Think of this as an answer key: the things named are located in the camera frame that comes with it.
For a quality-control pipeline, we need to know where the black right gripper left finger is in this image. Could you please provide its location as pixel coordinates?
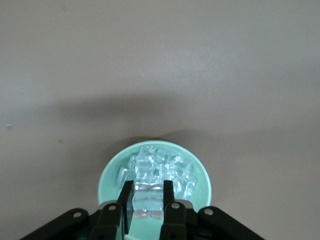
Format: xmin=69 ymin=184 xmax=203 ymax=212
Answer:
xmin=18 ymin=180 xmax=135 ymax=240

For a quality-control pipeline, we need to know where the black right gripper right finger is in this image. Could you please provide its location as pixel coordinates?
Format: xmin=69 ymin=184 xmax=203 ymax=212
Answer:
xmin=159 ymin=179 xmax=266 ymax=240

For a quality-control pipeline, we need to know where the pile of clear ice cubes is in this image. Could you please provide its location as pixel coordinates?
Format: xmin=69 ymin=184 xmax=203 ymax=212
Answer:
xmin=117 ymin=145 xmax=199 ymax=198

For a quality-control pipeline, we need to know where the green ceramic bowl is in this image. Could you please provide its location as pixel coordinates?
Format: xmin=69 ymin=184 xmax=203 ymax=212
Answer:
xmin=97 ymin=139 xmax=213 ymax=238

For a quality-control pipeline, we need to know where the brown table cover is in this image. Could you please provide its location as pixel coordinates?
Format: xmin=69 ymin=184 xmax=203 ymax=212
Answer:
xmin=0 ymin=0 xmax=320 ymax=240

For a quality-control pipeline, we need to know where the clear ice cube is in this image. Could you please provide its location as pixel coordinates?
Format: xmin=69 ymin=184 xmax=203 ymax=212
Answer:
xmin=131 ymin=183 xmax=166 ymax=221

